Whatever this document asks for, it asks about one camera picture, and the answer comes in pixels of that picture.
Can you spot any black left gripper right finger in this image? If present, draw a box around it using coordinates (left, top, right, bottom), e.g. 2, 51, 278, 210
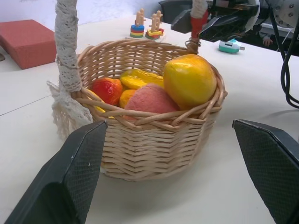
232, 119, 299, 224

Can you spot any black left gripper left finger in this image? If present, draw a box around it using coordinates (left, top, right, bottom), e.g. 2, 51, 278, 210
4, 119, 108, 224

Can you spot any teal and white device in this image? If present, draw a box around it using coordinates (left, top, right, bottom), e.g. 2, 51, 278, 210
218, 39, 246, 54

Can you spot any black office chair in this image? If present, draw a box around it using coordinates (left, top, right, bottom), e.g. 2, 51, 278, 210
158, 0, 194, 33

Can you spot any large yellow orange mango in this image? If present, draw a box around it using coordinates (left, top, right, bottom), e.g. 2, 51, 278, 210
163, 54, 218, 111

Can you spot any yellow banana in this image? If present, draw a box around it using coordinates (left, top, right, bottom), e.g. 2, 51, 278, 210
87, 90, 115, 119

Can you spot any yellow star fruit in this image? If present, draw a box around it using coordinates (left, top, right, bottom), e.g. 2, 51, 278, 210
119, 69, 165, 91

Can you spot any pink peach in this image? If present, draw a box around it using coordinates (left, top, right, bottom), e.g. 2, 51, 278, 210
123, 83, 180, 122

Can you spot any red orange apple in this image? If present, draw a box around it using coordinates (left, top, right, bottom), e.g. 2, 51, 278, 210
90, 77, 124, 106

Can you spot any small orange fruit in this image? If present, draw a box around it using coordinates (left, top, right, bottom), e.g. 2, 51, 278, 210
119, 89, 137, 108

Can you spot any red foam block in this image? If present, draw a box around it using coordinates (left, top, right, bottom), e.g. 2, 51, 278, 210
0, 19, 59, 70

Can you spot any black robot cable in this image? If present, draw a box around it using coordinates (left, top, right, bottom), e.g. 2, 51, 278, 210
268, 0, 299, 109

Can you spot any wooden stacking ring toy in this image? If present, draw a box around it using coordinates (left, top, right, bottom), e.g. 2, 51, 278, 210
125, 8, 166, 42

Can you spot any wicker basket with lace handle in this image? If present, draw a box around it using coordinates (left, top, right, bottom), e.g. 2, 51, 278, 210
46, 0, 228, 182

